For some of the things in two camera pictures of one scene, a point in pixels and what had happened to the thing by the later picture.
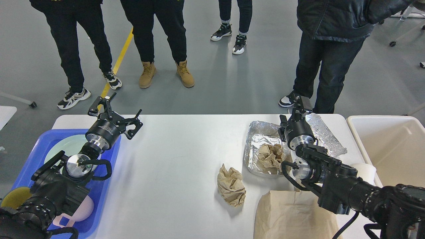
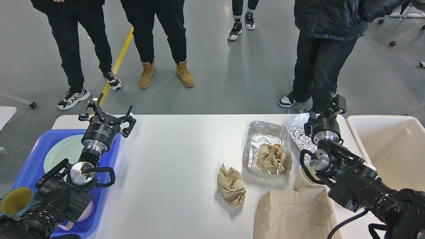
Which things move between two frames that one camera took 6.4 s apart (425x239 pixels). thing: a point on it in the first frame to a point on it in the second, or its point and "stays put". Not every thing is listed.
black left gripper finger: x=94 y=110 to x=84 y=115
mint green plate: x=71 y=145 stays put
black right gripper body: x=298 y=132 to x=320 y=126
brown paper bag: x=294 y=214 stays put
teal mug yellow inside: x=16 y=197 stays put
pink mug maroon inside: x=83 y=212 stays put
